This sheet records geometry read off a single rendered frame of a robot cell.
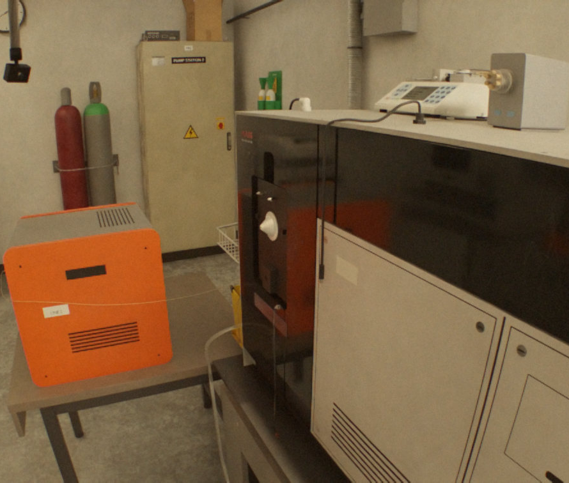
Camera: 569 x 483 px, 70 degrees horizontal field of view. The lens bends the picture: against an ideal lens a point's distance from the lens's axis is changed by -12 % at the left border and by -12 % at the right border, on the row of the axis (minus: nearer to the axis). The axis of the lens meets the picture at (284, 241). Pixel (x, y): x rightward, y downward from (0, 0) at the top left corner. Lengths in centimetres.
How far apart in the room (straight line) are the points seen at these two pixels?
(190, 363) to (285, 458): 50
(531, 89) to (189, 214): 361
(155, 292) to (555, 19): 160
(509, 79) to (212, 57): 347
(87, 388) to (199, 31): 328
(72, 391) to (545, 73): 135
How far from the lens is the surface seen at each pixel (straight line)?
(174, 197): 407
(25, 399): 140
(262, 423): 113
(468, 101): 103
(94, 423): 240
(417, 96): 107
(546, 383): 49
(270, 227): 96
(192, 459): 211
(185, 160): 404
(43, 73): 428
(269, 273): 99
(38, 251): 125
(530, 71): 79
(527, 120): 80
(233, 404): 129
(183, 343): 152
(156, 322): 136
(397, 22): 226
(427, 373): 62
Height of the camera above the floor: 148
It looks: 18 degrees down
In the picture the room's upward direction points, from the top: straight up
